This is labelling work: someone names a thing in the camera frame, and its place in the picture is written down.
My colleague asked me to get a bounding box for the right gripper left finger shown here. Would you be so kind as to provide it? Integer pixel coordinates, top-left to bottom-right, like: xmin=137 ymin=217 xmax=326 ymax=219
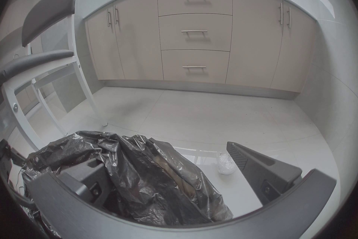
xmin=58 ymin=158 xmax=115 ymax=208

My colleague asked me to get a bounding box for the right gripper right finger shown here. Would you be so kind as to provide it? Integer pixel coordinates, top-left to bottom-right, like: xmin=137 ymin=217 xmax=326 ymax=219
xmin=226 ymin=141 xmax=303 ymax=207

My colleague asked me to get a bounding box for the white plastic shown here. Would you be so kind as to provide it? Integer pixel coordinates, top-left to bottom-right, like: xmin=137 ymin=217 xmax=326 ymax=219
xmin=218 ymin=152 xmax=237 ymax=175

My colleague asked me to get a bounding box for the black plastic bag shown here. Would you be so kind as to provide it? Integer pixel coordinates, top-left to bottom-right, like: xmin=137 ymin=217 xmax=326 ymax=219
xmin=20 ymin=130 xmax=234 ymax=237

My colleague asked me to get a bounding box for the beige cabinet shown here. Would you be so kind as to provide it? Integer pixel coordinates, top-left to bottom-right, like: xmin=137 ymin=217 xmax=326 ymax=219
xmin=84 ymin=0 xmax=318 ymax=100

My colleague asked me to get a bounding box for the grey chair with white legs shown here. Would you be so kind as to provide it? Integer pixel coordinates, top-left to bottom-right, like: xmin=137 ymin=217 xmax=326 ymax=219
xmin=0 ymin=0 xmax=108 ymax=153

